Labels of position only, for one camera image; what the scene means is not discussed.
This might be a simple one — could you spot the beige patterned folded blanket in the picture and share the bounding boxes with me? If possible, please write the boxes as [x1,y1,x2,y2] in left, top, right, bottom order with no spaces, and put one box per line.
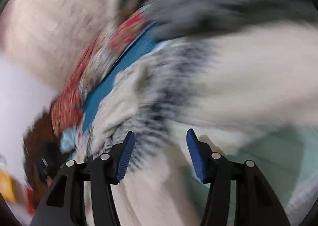
[1,0,119,89]

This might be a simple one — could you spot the grey padded jacket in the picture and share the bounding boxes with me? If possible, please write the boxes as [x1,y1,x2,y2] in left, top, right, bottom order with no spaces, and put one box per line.
[145,0,317,41]

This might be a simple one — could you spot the red patchwork quilt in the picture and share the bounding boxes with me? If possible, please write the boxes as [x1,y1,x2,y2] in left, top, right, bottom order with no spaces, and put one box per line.
[51,10,147,137]

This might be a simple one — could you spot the blue ribbed bed mat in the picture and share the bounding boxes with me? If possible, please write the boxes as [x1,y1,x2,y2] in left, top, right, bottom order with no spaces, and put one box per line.
[82,23,158,132]

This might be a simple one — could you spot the carved brown wooden headboard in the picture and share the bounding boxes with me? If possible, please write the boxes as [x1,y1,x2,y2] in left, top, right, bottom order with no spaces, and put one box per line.
[23,111,60,209]

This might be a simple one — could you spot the beige zigzag bed cover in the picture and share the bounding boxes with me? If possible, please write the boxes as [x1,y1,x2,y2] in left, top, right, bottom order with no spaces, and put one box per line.
[111,154,201,225]

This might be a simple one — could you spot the white black-patterned fleece garment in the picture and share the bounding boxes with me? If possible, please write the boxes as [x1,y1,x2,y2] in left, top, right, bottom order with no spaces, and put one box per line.
[74,22,317,172]

